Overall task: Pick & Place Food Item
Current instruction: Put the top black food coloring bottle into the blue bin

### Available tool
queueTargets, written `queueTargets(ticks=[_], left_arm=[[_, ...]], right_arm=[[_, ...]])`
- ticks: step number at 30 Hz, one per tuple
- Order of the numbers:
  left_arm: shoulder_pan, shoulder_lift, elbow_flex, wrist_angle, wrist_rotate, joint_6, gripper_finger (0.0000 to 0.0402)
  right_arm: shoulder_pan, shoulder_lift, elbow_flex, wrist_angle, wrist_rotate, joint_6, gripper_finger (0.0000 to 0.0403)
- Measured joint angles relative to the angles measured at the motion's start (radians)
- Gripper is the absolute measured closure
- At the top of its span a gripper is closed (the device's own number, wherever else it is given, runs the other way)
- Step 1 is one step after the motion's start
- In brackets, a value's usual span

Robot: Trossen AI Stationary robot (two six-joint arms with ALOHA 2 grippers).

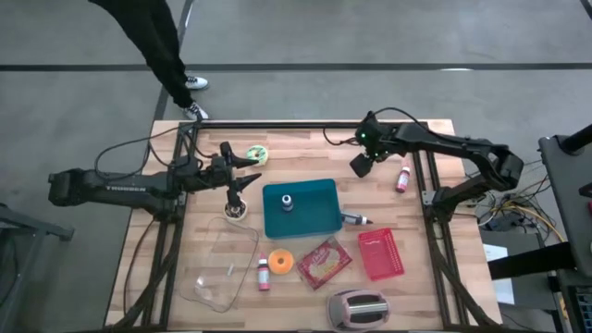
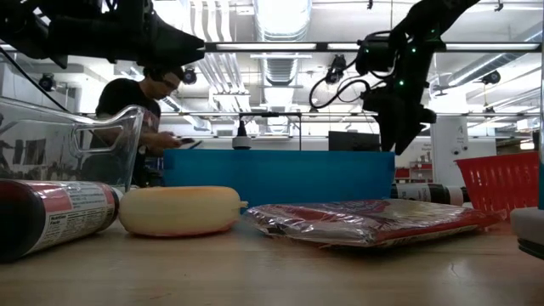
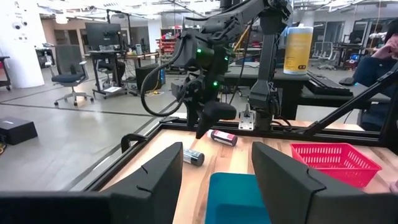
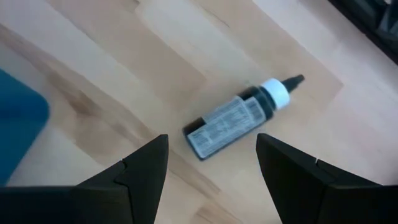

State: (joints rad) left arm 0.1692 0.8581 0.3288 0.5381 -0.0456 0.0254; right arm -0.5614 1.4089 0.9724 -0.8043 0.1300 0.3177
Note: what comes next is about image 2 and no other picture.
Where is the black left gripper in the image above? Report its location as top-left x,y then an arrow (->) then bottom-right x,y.
46,0 -> 207,69

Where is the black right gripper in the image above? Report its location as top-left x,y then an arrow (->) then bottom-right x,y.
360,80 -> 438,156

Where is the red plastic basket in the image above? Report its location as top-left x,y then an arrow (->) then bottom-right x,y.
453,151 -> 541,220

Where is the small black-capped dropper bottle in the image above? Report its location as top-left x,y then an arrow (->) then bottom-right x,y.
231,120 -> 253,150

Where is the large red pink-capped bottle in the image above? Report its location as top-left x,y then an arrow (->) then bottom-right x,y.
0,178 -> 124,263

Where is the black ceiling spotlight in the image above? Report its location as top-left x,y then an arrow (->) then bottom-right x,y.
481,70 -> 502,86
37,73 -> 56,93
325,54 -> 348,85
181,66 -> 199,86

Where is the red storage shelf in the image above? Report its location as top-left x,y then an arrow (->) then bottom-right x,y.
394,161 -> 433,184

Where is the black monitor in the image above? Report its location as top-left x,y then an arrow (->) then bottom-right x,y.
327,130 -> 382,152

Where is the white pillar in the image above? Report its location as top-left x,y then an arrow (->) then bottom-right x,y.
430,116 -> 470,188

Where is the person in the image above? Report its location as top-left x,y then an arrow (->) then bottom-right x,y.
80,65 -> 203,188

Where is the red foil snack packet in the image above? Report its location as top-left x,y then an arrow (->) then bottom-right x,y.
242,198 -> 509,249

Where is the black overhead rig beam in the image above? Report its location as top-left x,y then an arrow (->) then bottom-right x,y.
203,41 -> 543,54

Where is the teal plastic bin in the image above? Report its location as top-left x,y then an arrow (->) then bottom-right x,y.
162,148 -> 396,209

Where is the clear plastic bin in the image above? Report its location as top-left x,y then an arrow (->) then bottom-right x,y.
0,95 -> 145,192

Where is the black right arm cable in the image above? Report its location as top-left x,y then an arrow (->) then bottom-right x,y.
309,54 -> 383,111

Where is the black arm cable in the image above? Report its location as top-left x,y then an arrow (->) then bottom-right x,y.
309,54 -> 383,111
0,44 -> 59,112

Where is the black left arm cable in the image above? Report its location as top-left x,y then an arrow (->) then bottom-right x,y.
0,44 -> 59,112

